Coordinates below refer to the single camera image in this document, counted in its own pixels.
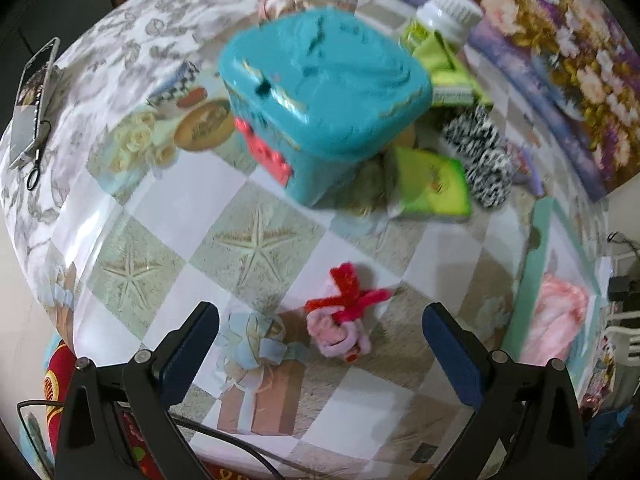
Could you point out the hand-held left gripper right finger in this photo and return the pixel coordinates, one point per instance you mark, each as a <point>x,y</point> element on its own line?
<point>454,357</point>

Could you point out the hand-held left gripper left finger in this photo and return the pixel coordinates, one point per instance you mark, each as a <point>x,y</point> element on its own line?
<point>186,357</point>

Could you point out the green tissue pack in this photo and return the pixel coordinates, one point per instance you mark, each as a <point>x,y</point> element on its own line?
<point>445,72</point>
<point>430,182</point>

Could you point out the pink fluffy cloth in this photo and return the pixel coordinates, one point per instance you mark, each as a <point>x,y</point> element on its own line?
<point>557,315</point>

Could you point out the pink red plush toy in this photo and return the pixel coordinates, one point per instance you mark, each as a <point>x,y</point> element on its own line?
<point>340,330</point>

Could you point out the red printed cloth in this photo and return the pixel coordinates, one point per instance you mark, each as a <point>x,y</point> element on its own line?
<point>52,385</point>

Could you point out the teal rimmed tray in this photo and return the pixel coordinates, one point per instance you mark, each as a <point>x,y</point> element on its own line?
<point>542,230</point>

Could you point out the black power adapter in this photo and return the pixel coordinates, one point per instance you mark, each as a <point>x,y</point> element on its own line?
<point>620,287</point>

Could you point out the zebra print scrunchie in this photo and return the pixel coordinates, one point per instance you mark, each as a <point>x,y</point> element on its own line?
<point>472,132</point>
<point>490,177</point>

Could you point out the small scissors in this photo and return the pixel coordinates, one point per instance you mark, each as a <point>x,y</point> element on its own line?
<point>37,152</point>

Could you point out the teal embossed storage box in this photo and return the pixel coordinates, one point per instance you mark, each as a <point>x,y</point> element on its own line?
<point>325,90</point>

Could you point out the smartphone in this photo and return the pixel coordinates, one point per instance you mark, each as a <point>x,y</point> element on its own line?
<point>32,100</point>

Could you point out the grey leaf print tablecloth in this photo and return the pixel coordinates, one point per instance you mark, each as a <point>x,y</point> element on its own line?
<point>100,60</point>

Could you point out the floral painting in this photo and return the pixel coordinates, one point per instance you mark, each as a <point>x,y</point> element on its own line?
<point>550,60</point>

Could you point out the white bottle green label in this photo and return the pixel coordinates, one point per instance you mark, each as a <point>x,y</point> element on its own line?
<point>445,15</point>

